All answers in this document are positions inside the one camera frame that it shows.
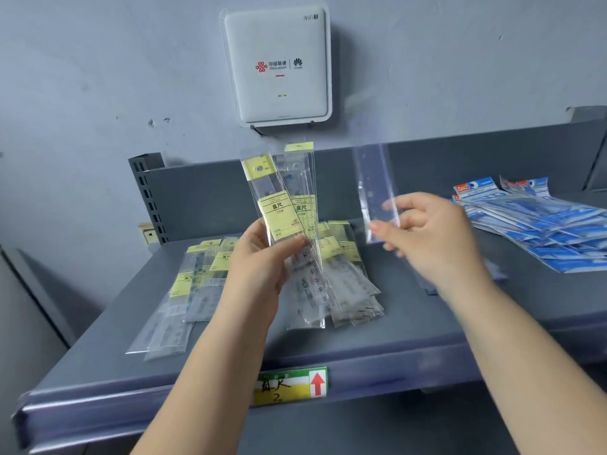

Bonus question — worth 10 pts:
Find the grey slotted shelf post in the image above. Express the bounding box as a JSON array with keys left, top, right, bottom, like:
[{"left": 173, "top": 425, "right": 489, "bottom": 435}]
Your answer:
[
  {"left": 128, "top": 154, "right": 169, "bottom": 245},
  {"left": 567, "top": 106, "right": 607, "bottom": 193}
]

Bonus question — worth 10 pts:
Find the white wall router box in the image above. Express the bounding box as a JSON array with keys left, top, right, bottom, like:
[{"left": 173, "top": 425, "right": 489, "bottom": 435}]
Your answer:
[{"left": 220, "top": 3, "right": 333, "bottom": 128}]

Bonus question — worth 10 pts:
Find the pile of blue set-square packets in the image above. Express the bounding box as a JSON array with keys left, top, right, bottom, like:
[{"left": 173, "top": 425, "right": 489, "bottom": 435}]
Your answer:
[{"left": 450, "top": 176, "right": 607, "bottom": 274}]

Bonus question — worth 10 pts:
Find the bundle of assorted straight rulers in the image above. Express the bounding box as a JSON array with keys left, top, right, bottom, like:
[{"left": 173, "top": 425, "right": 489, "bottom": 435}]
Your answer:
[{"left": 240, "top": 142, "right": 329, "bottom": 330}]

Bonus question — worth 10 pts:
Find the grey shelf back panel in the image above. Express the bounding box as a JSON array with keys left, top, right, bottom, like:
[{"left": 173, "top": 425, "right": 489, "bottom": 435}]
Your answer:
[{"left": 144, "top": 120, "right": 607, "bottom": 242}]

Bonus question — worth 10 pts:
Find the green yellow shelf price label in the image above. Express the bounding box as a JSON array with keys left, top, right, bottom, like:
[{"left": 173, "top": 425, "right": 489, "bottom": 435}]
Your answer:
[{"left": 254, "top": 367, "right": 329, "bottom": 407}]

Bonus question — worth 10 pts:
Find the clear straight ruler packet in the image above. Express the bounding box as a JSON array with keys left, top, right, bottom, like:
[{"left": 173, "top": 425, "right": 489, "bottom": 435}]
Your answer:
[{"left": 353, "top": 144, "right": 402, "bottom": 245}]

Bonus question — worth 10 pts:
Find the person's left hand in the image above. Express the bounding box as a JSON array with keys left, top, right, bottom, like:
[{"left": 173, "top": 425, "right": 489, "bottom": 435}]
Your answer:
[{"left": 216, "top": 217, "right": 309, "bottom": 337}]

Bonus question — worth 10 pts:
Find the person's right forearm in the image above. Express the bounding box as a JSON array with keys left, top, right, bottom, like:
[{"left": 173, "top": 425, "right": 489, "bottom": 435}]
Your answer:
[{"left": 445, "top": 279, "right": 607, "bottom": 455}]

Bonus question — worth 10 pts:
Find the person's left forearm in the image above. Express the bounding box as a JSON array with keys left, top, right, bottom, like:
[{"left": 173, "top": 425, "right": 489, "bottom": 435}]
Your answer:
[{"left": 132, "top": 310, "right": 274, "bottom": 455}]

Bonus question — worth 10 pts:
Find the grey leaning board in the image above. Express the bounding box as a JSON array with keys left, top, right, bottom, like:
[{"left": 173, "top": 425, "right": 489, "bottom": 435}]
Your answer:
[{"left": 0, "top": 246, "right": 77, "bottom": 455}]

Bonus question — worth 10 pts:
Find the person's right hand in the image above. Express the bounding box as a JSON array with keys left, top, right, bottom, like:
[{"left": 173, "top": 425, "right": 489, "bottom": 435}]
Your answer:
[{"left": 367, "top": 191, "right": 495, "bottom": 308}]

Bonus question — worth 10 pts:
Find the pile of clear rulers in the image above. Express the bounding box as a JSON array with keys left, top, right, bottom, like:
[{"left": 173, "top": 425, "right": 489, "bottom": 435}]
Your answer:
[{"left": 125, "top": 237, "right": 238, "bottom": 361}]

